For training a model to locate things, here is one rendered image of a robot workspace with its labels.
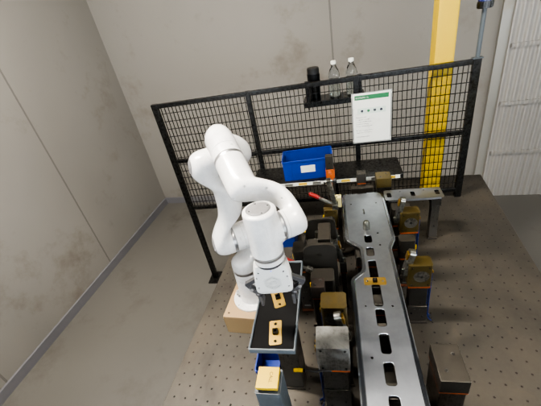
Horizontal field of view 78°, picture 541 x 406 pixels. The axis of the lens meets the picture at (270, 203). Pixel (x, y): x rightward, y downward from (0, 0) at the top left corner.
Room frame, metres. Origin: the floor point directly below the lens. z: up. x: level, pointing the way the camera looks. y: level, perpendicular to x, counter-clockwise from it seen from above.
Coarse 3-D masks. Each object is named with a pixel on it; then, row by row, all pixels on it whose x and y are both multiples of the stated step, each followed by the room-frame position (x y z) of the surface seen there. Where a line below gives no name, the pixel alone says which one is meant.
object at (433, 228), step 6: (438, 192) 1.43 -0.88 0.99; (432, 204) 1.40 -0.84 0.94; (438, 204) 1.39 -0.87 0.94; (432, 210) 1.40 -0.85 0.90; (438, 210) 1.40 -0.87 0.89; (432, 216) 1.40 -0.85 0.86; (438, 216) 1.40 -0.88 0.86; (432, 222) 1.40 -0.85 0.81; (432, 228) 1.40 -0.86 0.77; (426, 234) 1.43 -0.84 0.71; (432, 234) 1.40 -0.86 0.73
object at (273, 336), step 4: (272, 324) 0.68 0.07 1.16; (280, 324) 0.68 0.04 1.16; (272, 328) 0.66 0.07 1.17; (276, 328) 0.66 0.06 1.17; (280, 328) 0.66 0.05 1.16; (272, 332) 0.65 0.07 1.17; (276, 332) 0.64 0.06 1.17; (280, 332) 0.65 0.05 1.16; (272, 336) 0.64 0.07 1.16; (276, 336) 0.64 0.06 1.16; (280, 336) 0.63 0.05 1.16; (272, 340) 0.63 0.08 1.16; (276, 340) 0.63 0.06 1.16; (280, 340) 0.62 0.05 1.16; (272, 344) 0.61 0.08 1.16; (276, 344) 0.61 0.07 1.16; (280, 344) 0.61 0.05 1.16
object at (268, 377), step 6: (258, 372) 0.54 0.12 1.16; (264, 372) 0.53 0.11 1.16; (270, 372) 0.53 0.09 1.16; (276, 372) 0.53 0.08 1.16; (258, 378) 0.52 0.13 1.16; (264, 378) 0.52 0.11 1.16; (270, 378) 0.52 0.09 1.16; (276, 378) 0.51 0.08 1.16; (258, 384) 0.50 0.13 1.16; (264, 384) 0.50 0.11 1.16; (270, 384) 0.50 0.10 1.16; (276, 384) 0.50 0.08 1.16; (270, 390) 0.49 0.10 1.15; (276, 390) 0.48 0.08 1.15
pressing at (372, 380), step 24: (360, 216) 1.35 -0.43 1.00; (384, 216) 1.31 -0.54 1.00; (360, 240) 1.17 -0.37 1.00; (384, 240) 1.14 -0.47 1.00; (384, 264) 0.99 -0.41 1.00; (360, 288) 0.89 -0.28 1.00; (384, 288) 0.87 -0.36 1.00; (360, 312) 0.79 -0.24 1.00; (384, 312) 0.77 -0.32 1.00; (360, 336) 0.69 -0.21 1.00; (408, 336) 0.66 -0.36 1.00; (360, 360) 0.61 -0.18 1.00; (384, 360) 0.59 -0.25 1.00; (408, 360) 0.58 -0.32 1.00; (360, 384) 0.53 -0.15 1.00; (384, 384) 0.52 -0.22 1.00; (408, 384) 0.51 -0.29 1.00
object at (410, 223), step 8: (408, 208) 1.27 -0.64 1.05; (416, 208) 1.26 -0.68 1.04; (400, 216) 1.25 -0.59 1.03; (408, 216) 1.23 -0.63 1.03; (416, 216) 1.23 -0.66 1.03; (400, 224) 1.25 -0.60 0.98; (408, 224) 1.23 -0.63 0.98; (416, 224) 1.22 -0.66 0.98; (400, 232) 1.24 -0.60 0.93; (408, 232) 1.23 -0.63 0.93; (416, 232) 1.22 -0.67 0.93; (416, 240) 1.26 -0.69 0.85; (416, 248) 1.24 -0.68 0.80
